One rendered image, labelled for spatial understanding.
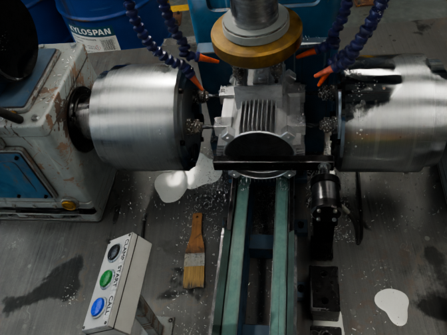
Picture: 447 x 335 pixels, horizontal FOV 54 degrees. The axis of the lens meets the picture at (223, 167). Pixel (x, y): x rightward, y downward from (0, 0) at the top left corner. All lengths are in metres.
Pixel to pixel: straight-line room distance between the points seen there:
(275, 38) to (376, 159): 0.31
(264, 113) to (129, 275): 0.42
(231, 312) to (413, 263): 0.43
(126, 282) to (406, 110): 0.59
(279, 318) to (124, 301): 0.29
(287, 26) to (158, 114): 0.31
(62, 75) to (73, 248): 0.44
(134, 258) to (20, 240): 0.54
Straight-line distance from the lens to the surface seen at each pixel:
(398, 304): 1.03
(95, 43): 2.54
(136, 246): 0.81
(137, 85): 0.96
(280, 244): 0.94
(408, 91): 0.90
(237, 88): 0.92
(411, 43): 1.63
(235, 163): 0.93
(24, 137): 1.02
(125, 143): 0.96
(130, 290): 0.78
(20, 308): 1.18
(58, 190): 1.15
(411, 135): 0.90
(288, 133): 0.89
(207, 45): 1.05
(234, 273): 0.91
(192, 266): 1.06
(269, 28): 0.85
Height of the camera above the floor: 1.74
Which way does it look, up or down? 50 degrees down
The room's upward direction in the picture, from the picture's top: 12 degrees counter-clockwise
